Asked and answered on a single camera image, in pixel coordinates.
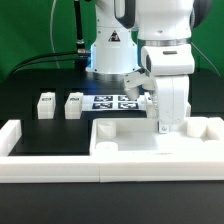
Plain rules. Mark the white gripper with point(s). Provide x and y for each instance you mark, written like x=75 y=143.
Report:
x=166 y=78

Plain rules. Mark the white desk top panel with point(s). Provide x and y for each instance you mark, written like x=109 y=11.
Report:
x=141 y=136

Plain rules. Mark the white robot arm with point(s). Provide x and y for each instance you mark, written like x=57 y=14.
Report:
x=146 y=43

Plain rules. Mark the fiducial marker sheet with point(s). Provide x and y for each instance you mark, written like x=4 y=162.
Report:
x=111 y=103

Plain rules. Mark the black vertical pole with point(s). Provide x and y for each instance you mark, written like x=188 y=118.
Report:
x=80 y=45

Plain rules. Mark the white U-shaped fixture frame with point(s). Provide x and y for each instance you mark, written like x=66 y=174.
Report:
x=175 y=166

